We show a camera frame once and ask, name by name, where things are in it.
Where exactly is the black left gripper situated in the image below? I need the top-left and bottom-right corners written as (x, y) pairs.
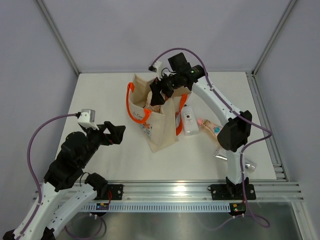
top-left (79, 120), bottom-right (125, 167)

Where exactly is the cream canvas tote bag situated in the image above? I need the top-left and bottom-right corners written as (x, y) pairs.
top-left (125, 74), bottom-right (191, 153)

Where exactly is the left aluminium frame post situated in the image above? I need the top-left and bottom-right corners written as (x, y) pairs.
top-left (33, 0), bottom-right (81, 77)

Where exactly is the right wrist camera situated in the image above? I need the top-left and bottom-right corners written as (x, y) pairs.
top-left (148, 60), bottom-right (164, 79)

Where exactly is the silver cosmetic tube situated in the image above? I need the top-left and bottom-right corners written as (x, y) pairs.
top-left (212, 147), bottom-right (258, 174)

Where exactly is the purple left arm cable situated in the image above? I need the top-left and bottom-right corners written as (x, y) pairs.
top-left (14, 112), bottom-right (108, 238)

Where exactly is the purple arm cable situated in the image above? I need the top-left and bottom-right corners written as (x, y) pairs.
top-left (152, 47), bottom-right (273, 230)
top-left (14, 112), bottom-right (108, 238)

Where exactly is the right aluminium frame post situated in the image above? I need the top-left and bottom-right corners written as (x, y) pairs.
top-left (251, 0), bottom-right (299, 77)

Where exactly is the white slotted cable duct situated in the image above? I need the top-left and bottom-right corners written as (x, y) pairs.
top-left (80, 202), bottom-right (246, 213)

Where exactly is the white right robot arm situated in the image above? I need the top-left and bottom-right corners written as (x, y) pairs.
top-left (149, 48), bottom-right (253, 200)

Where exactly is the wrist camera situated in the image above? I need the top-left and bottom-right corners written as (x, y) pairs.
top-left (77, 109), bottom-right (99, 130)
top-left (148, 60), bottom-right (164, 79)

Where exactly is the white rectangular lotion bottle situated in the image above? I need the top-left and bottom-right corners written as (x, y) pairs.
top-left (181, 104), bottom-right (199, 136)

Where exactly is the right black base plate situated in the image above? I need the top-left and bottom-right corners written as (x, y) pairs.
top-left (207, 184), bottom-right (257, 201)

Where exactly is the aluminium frame post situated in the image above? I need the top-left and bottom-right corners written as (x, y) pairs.
top-left (251, 0), bottom-right (299, 77)
top-left (33, 0), bottom-right (81, 77)

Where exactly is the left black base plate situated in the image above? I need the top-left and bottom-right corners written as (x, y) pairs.
top-left (94, 184), bottom-right (124, 201)

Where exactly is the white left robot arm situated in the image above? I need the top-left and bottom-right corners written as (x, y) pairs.
top-left (2, 121), bottom-right (126, 240)

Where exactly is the pink baby oil bottle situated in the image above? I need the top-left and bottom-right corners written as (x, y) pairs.
top-left (197, 118), bottom-right (223, 141)

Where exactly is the aluminium mounting rail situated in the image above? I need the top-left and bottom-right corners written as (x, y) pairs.
top-left (108, 180), bottom-right (304, 203)

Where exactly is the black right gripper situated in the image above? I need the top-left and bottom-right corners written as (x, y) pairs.
top-left (149, 70), bottom-right (181, 106)

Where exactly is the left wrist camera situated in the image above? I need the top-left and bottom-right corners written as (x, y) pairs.
top-left (77, 109), bottom-right (99, 130)

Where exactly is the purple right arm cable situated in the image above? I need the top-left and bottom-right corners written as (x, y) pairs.
top-left (152, 47), bottom-right (273, 230)

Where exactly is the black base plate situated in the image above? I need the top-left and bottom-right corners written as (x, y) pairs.
top-left (207, 184), bottom-right (257, 201)
top-left (94, 184), bottom-right (124, 201)

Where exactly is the peach round bottle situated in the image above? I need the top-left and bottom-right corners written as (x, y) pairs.
top-left (143, 91), bottom-right (165, 113)

